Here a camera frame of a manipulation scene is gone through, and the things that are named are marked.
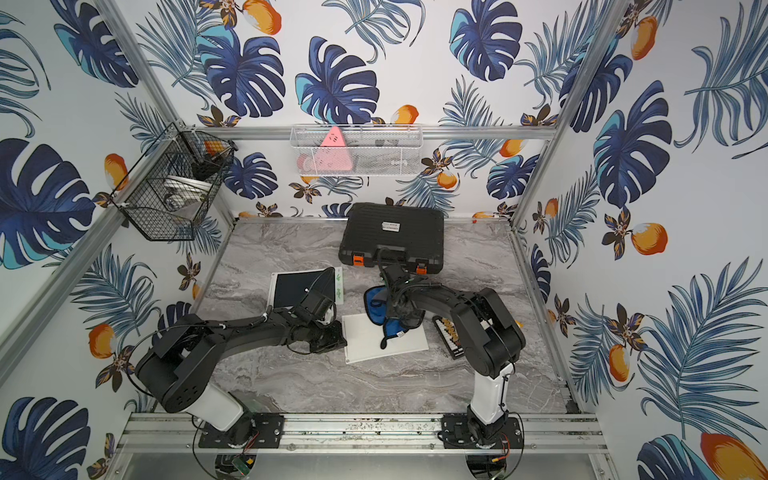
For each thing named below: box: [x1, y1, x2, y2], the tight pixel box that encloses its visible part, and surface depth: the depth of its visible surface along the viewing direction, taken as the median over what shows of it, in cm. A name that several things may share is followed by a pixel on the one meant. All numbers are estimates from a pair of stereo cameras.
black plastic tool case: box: [338, 203, 445, 274], surface depth 110 cm
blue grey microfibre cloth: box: [363, 285, 409, 350], surface depth 95 cm
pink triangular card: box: [298, 126, 353, 172], surface depth 92 cm
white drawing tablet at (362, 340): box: [342, 312, 429, 365], surface depth 92 cm
